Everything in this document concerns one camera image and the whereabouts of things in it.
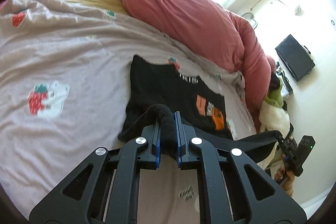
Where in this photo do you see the salmon pink duvet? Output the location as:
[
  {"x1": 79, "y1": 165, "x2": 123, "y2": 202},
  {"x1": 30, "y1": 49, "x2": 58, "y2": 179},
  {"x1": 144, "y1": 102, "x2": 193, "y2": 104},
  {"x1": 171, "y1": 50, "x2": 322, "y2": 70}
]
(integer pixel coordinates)
[{"x1": 122, "y1": 0, "x2": 272, "y2": 113}]

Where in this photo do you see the right hand thumb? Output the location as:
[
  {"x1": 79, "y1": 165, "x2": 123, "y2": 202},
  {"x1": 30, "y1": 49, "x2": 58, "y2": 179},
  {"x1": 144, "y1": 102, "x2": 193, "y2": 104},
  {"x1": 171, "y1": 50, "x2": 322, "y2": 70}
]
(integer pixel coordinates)
[{"x1": 274, "y1": 154, "x2": 295, "y2": 197}]

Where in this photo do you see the green plush garment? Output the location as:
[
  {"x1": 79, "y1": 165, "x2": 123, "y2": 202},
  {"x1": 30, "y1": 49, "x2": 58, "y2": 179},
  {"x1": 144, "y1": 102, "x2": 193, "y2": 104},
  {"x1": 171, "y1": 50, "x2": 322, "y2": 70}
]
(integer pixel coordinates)
[{"x1": 265, "y1": 75, "x2": 284, "y2": 108}]

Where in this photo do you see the black monitor screen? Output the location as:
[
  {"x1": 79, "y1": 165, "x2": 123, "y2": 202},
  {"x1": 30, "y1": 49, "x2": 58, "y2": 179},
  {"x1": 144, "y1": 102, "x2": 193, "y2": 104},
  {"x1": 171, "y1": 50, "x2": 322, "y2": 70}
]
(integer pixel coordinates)
[{"x1": 275, "y1": 35, "x2": 315, "y2": 82}]

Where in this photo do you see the black long sleeve shirt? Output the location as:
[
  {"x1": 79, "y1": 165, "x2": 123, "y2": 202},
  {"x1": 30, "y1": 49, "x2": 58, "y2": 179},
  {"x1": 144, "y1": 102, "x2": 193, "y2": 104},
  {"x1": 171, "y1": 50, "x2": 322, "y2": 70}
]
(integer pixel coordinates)
[{"x1": 118, "y1": 55, "x2": 276, "y2": 164}]

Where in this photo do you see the cream fleece blanket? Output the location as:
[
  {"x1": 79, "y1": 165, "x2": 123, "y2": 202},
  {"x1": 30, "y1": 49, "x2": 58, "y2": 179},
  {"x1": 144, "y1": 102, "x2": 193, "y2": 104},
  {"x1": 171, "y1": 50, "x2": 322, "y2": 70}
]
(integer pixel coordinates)
[{"x1": 259, "y1": 101, "x2": 290, "y2": 136}]

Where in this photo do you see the pink strawberry bear quilt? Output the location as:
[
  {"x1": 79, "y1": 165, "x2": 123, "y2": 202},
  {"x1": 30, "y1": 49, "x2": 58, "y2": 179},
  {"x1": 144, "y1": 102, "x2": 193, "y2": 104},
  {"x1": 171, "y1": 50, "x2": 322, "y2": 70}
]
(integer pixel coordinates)
[{"x1": 1, "y1": 0, "x2": 256, "y2": 217}]

